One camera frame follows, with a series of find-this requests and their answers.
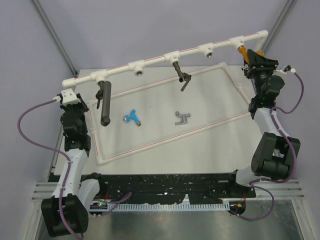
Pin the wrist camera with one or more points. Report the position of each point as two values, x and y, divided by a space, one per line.
285 69
67 97

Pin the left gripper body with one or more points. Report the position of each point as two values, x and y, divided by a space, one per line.
78 108

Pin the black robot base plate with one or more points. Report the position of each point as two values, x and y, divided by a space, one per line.
169 189

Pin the silver metal faucet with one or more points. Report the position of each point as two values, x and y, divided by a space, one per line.
183 118

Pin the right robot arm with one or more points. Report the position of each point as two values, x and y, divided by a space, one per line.
275 158

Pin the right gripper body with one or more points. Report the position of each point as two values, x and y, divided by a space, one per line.
260 75

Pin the blue plastic faucet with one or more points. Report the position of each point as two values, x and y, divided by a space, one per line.
132 117

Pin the right aluminium frame post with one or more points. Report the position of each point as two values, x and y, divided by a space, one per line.
278 24

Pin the left aluminium frame post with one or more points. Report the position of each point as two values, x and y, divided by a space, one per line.
54 36

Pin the aluminium frame post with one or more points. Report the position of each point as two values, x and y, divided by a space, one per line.
54 36
278 24

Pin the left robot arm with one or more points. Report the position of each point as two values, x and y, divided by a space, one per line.
66 212

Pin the dark grey lever faucet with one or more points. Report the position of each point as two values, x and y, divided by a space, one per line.
183 77

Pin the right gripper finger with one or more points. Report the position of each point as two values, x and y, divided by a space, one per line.
254 59
264 63

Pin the white slotted cable duct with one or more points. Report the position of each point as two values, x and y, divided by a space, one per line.
182 207

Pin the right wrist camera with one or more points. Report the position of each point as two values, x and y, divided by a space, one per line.
285 69

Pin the white PVC pipe frame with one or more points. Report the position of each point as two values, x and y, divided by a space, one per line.
137 67

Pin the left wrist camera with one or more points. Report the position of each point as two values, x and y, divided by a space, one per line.
67 97

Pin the orange faucet chrome knob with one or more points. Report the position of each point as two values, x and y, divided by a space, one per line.
242 50

